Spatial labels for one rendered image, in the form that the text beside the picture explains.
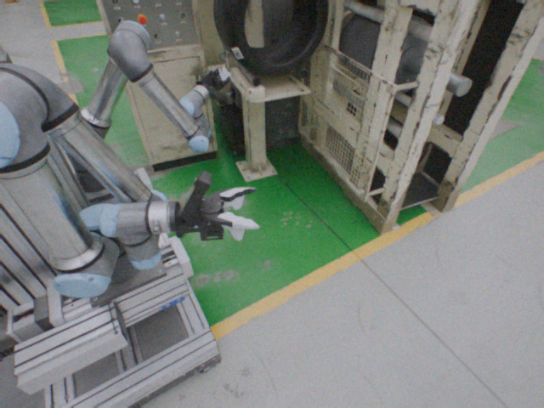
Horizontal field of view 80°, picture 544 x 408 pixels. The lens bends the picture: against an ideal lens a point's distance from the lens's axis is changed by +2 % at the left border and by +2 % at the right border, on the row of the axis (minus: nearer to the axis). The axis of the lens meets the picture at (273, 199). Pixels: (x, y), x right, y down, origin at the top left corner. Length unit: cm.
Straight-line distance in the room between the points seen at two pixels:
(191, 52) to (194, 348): 178
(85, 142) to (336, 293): 146
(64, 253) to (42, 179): 20
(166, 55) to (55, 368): 182
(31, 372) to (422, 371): 150
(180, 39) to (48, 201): 179
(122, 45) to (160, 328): 113
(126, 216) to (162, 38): 175
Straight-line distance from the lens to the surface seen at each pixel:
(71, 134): 82
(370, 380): 172
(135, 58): 123
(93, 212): 103
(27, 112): 72
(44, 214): 80
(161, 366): 150
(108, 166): 85
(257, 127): 236
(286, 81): 207
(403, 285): 201
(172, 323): 159
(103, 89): 144
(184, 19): 239
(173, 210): 75
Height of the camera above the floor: 157
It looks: 42 degrees down
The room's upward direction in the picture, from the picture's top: straight up
